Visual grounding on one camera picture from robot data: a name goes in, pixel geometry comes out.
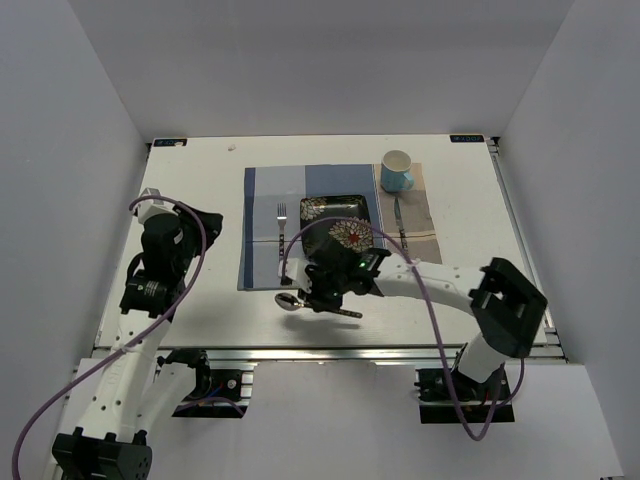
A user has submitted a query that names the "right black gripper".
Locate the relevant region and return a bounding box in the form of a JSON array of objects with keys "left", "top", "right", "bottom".
[{"left": 299, "top": 267, "right": 350, "bottom": 312}]

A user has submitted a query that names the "dark floral rectangular plate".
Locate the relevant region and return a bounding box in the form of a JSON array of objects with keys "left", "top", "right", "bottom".
[{"left": 299, "top": 195, "right": 374, "bottom": 263}]

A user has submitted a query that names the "metal spoon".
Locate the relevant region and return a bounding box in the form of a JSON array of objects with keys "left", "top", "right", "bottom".
[{"left": 274, "top": 292, "right": 363, "bottom": 319}]

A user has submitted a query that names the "metal fork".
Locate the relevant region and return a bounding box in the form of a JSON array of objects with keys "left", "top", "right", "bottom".
[{"left": 277, "top": 202, "right": 287, "bottom": 263}]

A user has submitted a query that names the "metal table knife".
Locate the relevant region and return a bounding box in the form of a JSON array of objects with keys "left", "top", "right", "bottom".
[{"left": 394, "top": 195, "right": 409, "bottom": 255}]

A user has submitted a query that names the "blue beige checked placemat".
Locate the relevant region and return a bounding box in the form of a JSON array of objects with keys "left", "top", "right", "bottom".
[{"left": 236, "top": 164, "right": 444, "bottom": 291}]

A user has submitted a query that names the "light blue mug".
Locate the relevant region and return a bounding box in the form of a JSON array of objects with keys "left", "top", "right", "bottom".
[{"left": 380, "top": 150, "right": 414, "bottom": 193}]

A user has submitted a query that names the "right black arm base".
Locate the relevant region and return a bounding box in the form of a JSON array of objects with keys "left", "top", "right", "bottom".
[{"left": 414, "top": 368, "right": 515, "bottom": 425}]

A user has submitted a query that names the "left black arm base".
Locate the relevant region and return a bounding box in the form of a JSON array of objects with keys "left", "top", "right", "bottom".
[{"left": 155, "top": 348, "right": 248, "bottom": 419}]

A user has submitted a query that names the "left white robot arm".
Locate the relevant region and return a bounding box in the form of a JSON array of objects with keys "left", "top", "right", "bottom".
[{"left": 52, "top": 189, "right": 223, "bottom": 479}]

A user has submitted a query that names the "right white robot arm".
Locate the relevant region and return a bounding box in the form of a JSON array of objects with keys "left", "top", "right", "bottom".
[{"left": 278, "top": 248, "right": 548, "bottom": 399}]

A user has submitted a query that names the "left blue table label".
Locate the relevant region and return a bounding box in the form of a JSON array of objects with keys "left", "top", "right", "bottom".
[{"left": 152, "top": 138, "right": 188, "bottom": 148}]

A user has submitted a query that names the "blue table label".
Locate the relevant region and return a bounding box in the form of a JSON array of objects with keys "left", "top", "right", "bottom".
[
  {"left": 449, "top": 134, "right": 485, "bottom": 143},
  {"left": 152, "top": 138, "right": 188, "bottom": 148}
]

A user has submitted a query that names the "right blue table label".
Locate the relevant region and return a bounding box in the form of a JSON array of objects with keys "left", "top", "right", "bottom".
[{"left": 449, "top": 134, "right": 485, "bottom": 143}]

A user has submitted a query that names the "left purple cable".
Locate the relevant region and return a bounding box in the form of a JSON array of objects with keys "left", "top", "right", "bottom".
[{"left": 10, "top": 197, "right": 246, "bottom": 480}]

